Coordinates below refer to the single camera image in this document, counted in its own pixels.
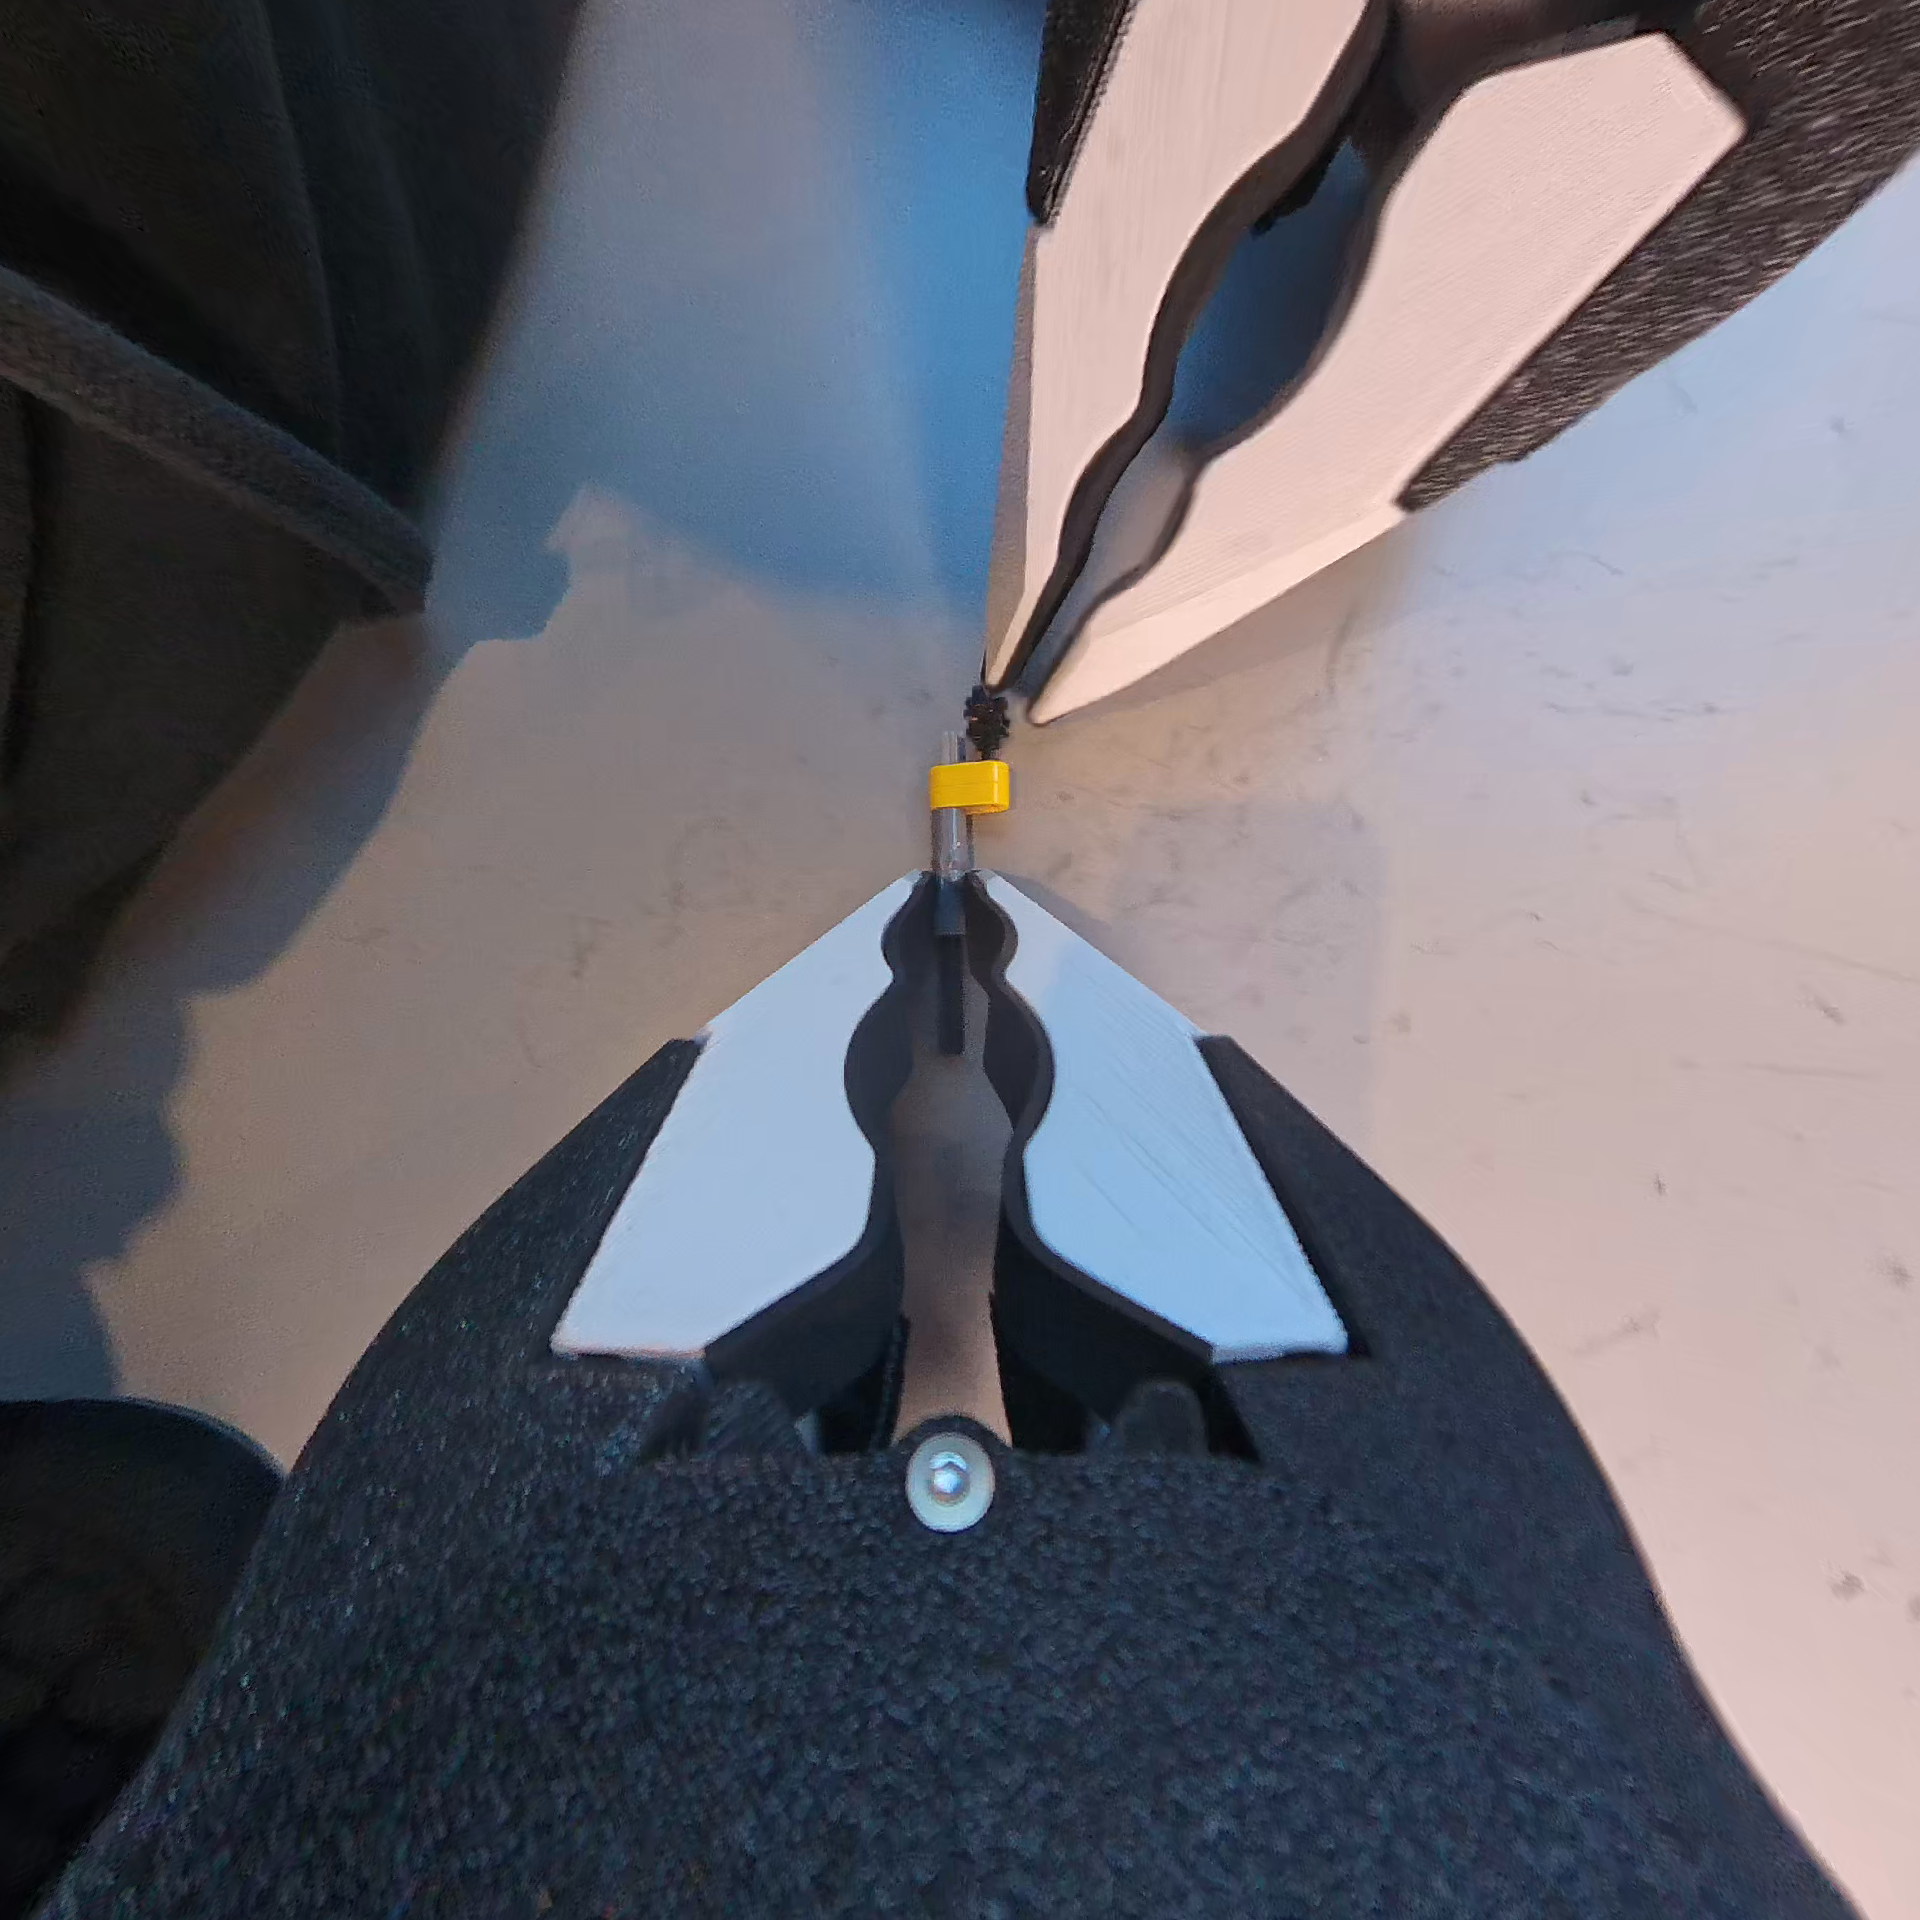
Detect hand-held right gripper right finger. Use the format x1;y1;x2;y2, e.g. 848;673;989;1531
965;872;1348;1453

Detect grey axle pin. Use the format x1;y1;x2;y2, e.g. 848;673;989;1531
931;730;976;1052

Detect person's black hoodie torso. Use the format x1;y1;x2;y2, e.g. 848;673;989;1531
0;0;587;1038

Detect grey desk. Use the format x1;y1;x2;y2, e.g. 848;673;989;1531
0;0;1920;1920

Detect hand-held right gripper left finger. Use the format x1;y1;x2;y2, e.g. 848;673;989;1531
552;874;922;1453

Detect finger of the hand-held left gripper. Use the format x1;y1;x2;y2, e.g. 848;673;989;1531
978;0;1392;692
1024;29;1751;730

